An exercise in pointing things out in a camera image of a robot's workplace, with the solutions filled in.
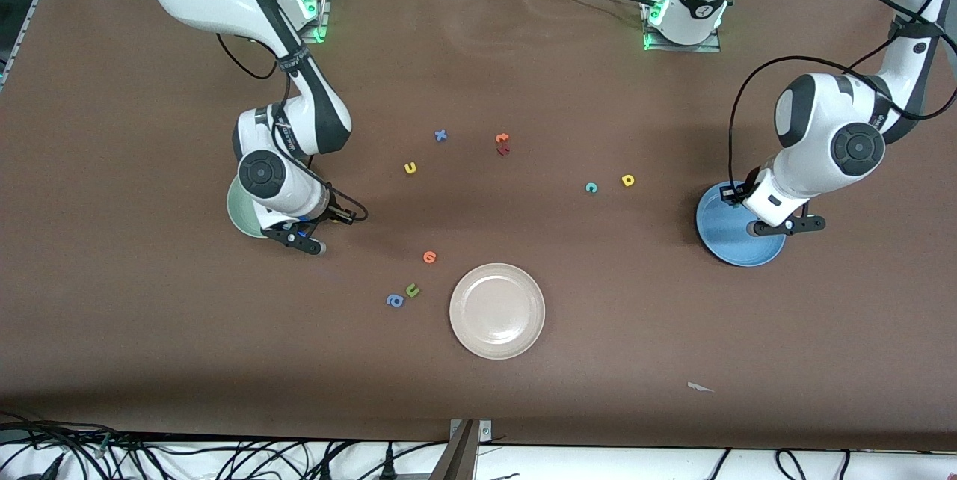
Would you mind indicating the blue plate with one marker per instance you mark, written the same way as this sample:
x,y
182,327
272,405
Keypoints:
x,y
725,241

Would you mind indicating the green plate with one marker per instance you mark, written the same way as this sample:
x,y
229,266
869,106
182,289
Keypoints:
x,y
239,214

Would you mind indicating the blue foam letter a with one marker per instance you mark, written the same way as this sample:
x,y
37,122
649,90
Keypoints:
x,y
395,300

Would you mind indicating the green foam letter u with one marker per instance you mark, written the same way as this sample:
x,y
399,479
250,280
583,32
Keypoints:
x,y
412,291

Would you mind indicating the beige plate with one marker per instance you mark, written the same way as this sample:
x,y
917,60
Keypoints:
x,y
497,311

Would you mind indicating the white paper scrap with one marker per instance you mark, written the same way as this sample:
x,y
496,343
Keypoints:
x,y
699,387

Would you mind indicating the black power plug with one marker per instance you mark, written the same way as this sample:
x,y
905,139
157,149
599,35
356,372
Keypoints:
x,y
389,465
52,467
326,471

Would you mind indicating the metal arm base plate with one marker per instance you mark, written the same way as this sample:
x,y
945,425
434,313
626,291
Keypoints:
x,y
703,48
323,28

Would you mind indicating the metal corner bracket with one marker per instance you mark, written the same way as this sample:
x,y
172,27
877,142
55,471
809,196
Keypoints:
x,y
485,431

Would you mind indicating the aluminium frame profile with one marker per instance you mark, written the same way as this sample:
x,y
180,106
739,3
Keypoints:
x,y
460,457

